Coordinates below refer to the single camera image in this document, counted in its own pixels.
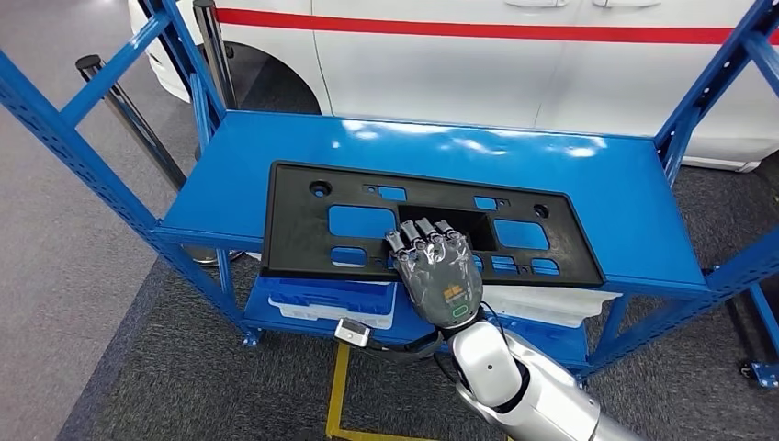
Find black plastic plate bracket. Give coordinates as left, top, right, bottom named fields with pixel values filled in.
left=259, top=160, right=607, bottom=289

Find black-capped stanchion post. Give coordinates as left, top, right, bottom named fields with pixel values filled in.
left=74, top=53, right=246, bottom=269
left=192, top=0, right=240, bottom=112

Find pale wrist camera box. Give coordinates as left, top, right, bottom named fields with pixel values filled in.
left=333, top=317, right=372, bottom=349

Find blue plastic crate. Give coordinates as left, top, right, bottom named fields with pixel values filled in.
left=266, top=277, right=399, bottom=321

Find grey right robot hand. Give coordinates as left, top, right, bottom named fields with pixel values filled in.
left=384, top=217, right=486, bottom=331

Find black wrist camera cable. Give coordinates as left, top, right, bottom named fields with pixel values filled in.
left=364, top=331, right=448, bottom=367

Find blue metal shelf rack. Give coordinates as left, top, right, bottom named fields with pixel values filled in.
left=0, top=0, right=779, bottom=390

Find white car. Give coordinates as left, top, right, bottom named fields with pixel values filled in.
left=126, top=0, right=779, bottom=175

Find red barrier belt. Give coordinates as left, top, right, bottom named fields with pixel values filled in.
left=214, top=6, right=779, bottom=48

